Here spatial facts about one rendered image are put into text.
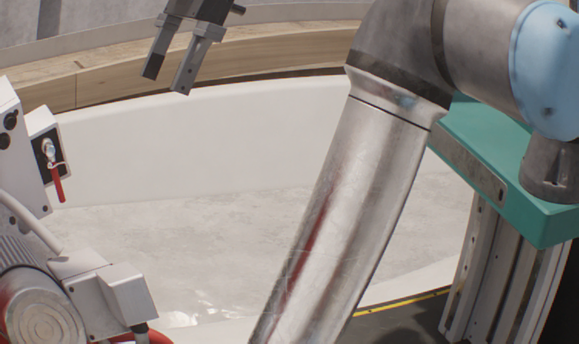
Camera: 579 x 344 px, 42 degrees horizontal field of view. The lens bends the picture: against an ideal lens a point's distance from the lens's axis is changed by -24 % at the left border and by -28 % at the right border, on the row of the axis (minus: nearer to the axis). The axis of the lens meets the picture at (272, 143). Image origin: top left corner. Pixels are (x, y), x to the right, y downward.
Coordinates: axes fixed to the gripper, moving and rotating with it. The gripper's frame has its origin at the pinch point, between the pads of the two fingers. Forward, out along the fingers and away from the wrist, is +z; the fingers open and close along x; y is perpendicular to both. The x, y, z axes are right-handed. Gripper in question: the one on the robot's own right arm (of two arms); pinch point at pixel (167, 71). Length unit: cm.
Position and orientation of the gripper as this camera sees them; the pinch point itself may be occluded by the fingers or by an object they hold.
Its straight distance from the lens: 134.6
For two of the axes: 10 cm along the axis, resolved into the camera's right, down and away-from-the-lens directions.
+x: -4.7, -2.3, 8.6
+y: 8.1, 2.9, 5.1
